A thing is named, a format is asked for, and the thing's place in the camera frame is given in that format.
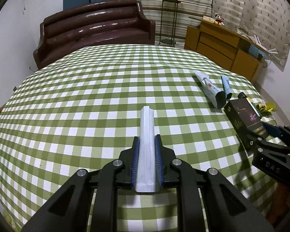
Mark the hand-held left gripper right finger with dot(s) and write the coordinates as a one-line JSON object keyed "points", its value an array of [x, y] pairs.
{"points": [[158, 164]]}

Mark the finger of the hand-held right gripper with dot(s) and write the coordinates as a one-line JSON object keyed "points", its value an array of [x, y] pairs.
{"points": [[273, 129], [255, 141]]}

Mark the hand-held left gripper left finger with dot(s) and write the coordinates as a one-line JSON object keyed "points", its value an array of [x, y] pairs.
{"points": [[134, 164]]}

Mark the white long box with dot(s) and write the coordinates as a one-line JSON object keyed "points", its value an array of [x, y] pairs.
{"points": [[146, 145]]}

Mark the yellow wrapper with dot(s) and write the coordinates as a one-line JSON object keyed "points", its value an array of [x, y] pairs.
{"points": [[267, 107]]}

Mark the black cigarette box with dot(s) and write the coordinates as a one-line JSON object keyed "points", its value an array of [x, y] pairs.
{"points": [[244, 118]]}

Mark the blue slim toothpaste box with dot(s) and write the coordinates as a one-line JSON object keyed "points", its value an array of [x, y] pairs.
{"points": [[226, 85]]}

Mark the large light-blue toothpaste tube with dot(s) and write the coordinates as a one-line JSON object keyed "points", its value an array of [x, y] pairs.
{"points": [[211, 88]]}

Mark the green checkered tablecloth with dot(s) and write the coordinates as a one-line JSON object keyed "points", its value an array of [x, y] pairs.
{"points": [[99, 96]]}

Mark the light blue box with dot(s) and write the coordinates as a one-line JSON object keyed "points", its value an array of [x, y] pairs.
{"points": [[255, 50]]}

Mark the white router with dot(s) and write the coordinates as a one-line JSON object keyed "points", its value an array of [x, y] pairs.
{"points": [[262, 46]]}

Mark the clear plastic bag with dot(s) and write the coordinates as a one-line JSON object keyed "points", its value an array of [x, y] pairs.
{"points": [[243, 32]]}

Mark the wooden cabinet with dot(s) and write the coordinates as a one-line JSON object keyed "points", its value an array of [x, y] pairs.
{"points": [[215, 43]]}

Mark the beige patterned curtain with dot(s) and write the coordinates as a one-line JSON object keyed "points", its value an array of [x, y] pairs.
{"points": [[256, 12]]}

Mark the mouse plush toy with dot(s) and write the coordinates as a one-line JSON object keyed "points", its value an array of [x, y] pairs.
{"points": [[218, 19]]}

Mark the black metal plant stand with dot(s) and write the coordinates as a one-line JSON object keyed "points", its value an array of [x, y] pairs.
{"points": [[168, 40]]}

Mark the beige flat box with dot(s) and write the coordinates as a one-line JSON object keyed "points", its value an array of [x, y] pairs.
{"points": [[208, 19]]}

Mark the brown leather sofa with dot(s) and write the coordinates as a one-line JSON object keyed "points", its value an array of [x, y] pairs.
{"points": [[94, 26]]}

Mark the striped curtain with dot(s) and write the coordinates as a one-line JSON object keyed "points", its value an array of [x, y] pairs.
{"points": [[195, 7]]}

